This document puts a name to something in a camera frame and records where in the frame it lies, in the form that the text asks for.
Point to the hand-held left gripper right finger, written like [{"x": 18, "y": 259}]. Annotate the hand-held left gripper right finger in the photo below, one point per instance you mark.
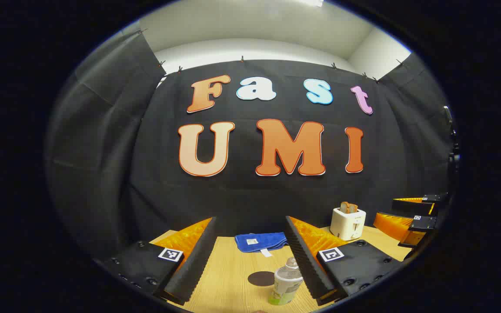
[{"x": 307, "y": 265}]

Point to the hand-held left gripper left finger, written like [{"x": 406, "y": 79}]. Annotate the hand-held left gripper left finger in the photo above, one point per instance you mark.
[{"x": 192, "y": 269}]

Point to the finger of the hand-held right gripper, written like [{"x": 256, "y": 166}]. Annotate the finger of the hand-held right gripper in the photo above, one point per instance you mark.
[
  {"x": 422, "y": 224},
  {"x": 411, "y": 207}
]

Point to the clear water bottle white label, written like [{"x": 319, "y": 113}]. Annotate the clear water bottle white label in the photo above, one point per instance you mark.
[{"x": 286, "y": 282}]

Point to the dark round coaster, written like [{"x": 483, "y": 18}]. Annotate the dark round coaster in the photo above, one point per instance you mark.
[{"x": 259, "y": 279}]

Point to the blue towel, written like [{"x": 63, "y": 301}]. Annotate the blue towel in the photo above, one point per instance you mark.
[{"x": 259, "y": 241}]

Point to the white toaster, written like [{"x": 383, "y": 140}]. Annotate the white toaster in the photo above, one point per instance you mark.
[{"x": 347, "y": 226}]

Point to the brown bread slice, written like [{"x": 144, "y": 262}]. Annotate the brown bread slice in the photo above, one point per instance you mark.
[
  {"x": 354, "y": 209},
  {"x": 345, "y": 208}
]

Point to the black backdrop cloth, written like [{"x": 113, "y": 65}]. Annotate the black backdrop cloth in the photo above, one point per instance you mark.
[{"x": 250, "y": 195}]

